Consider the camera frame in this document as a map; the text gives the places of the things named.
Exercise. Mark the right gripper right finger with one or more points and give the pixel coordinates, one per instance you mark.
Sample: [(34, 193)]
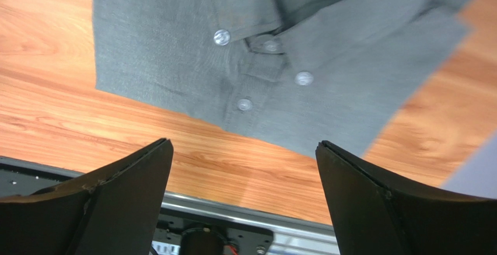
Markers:
[(376, 211)]

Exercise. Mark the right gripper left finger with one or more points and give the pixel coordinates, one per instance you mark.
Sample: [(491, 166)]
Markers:
[(111, 210)]

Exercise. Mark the grey long sleeve shirt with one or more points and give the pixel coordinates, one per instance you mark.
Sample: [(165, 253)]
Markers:
[(287, 72)]

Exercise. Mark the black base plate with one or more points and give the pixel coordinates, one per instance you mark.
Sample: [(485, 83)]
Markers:
[(209, 235)]

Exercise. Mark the aluminium frame rail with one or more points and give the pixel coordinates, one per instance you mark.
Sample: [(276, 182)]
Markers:
[(291, 236)]

